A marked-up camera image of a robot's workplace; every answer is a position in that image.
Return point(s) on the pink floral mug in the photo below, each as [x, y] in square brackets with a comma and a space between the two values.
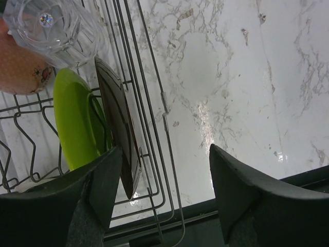
[22, 71]

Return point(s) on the black wire dish rack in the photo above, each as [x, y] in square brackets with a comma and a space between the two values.
[31, 153]

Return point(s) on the green plate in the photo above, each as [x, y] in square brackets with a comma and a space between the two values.
[80, 121]

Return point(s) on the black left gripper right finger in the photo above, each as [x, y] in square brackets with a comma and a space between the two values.
[255, 209]

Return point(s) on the clear glass cup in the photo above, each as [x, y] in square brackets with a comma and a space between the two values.
[65, 33]

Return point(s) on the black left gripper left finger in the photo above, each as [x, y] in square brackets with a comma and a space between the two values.
[72, 210]

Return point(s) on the red floral plate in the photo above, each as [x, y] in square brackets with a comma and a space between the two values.
[120, 123]

